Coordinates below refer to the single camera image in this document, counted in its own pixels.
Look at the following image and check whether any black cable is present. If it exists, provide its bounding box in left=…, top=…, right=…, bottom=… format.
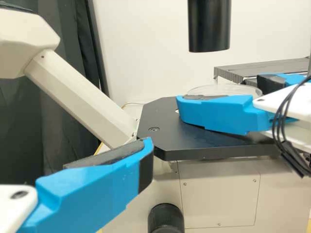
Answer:
left=271, top=74, right=311, bottom=178

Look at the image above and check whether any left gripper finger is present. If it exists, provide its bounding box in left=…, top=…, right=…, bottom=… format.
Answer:
left=18, top=137, right=154, bottom=233

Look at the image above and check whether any black platform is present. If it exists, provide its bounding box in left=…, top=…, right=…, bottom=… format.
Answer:
left=213, top=57, right=311, bottom=86

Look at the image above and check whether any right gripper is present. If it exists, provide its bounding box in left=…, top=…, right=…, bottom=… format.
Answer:
left=176, top=73, right=311, bottom=152

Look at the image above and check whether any petri dish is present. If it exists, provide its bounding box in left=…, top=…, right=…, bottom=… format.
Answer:
left=186, top=83, right=263, bottom=98

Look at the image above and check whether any cream microscope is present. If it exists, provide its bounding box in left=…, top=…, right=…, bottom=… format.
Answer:
left=0, top=0, right=311, bottom=233

